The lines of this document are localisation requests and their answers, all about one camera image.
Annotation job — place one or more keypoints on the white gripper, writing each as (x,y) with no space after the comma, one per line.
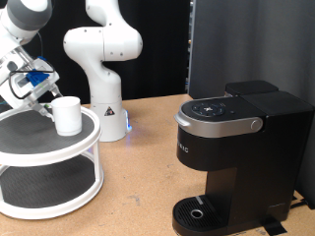
(13,98)

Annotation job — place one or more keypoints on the black Keurig coffee machine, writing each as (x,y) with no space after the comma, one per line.
(259,157)

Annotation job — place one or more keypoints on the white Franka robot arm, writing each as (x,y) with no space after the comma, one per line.
(105,98)

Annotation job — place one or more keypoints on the white two-tier turntable shelf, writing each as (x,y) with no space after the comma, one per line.
(46,144)

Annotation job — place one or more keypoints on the gray partition panel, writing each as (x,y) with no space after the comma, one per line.
(249,39)

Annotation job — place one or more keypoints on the black tape strip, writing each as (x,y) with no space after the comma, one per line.
(274,226)

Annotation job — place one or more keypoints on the metal rack frame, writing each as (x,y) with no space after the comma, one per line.
(4,85)

